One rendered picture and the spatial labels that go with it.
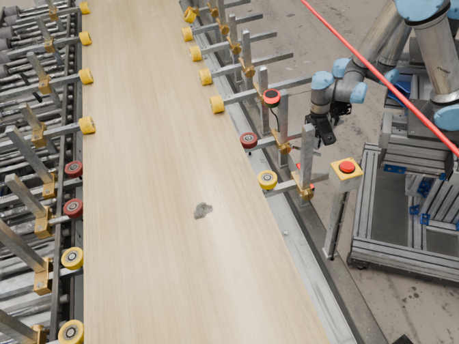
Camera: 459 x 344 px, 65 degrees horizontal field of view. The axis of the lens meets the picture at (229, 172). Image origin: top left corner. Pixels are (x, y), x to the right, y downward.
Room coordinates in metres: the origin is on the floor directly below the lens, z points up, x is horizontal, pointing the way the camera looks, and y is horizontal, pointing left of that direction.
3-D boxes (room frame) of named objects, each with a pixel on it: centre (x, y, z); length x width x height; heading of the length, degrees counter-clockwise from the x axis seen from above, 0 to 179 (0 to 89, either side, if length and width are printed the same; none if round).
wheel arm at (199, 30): (2.20, -0.12, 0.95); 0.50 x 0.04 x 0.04; 99
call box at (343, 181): (0.66, -0.34, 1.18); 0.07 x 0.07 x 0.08; 9
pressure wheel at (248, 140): (1.18, -0.11, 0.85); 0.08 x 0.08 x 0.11
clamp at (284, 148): (1.19, -0.26, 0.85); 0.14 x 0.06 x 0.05; 9
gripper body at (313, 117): (1.07, -0.38, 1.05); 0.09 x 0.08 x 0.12; 9
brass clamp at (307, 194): (0.94, -0.30, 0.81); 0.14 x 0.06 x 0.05; 9
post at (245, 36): (1.66, -0.19, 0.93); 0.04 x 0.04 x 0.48; 9
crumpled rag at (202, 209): (0.83, 0.13, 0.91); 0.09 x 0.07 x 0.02; 127
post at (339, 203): (0.66, -0.34, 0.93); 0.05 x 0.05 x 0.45; 9
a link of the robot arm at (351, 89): (1.03, -0.48, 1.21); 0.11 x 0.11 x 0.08; 61
